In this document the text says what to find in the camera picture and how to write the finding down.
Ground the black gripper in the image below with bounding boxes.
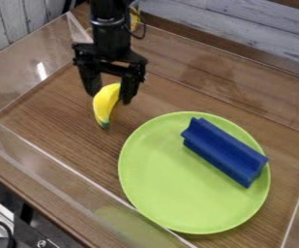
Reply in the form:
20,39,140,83
71,43,148,105

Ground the yellow toy banana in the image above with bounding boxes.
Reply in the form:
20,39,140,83
92,82,120,129

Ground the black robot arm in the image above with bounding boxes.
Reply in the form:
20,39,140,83
71,0,148,105

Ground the green round plate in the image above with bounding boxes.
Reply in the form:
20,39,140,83
117,111,271,234

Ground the yellow blue labelled can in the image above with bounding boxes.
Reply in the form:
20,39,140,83
129,7,140,32

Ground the blue foam block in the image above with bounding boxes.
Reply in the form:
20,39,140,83
180,117,269,188

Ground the clear acrylic corner bracket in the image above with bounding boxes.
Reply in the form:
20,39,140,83
65,12,92,44

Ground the clear acrylic tray wall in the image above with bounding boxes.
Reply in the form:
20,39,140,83
0,124,196,248

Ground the black cable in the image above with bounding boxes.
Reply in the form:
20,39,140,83
0,219,17,248

